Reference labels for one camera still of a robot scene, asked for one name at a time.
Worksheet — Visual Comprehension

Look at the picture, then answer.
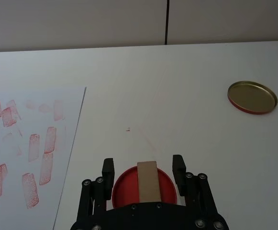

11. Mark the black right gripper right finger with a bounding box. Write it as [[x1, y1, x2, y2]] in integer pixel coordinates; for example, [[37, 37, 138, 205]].
[[172, 154, 222, 220]]

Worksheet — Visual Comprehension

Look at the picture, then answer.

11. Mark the white paper with red stamps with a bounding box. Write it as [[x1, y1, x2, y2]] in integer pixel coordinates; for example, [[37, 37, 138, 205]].
[[0, 86, 88, 230]]

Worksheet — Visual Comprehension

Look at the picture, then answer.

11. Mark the round red ink pad tin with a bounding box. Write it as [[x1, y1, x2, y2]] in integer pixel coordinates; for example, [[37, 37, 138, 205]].
[[111, 166, 178, 209]]

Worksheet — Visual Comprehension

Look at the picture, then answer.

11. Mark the brown rectangular stamp block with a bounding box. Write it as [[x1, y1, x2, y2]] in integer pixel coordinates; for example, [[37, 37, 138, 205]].
[[136, 161, 162, 203]]

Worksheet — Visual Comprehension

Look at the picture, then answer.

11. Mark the round gold tin lid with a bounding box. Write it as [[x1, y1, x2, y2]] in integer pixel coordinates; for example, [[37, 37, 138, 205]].
[[227, 80, 278, 115]]

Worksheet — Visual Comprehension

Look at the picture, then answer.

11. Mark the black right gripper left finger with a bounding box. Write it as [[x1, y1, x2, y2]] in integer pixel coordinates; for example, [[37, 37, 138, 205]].
[[76, 158, 116, 223]]

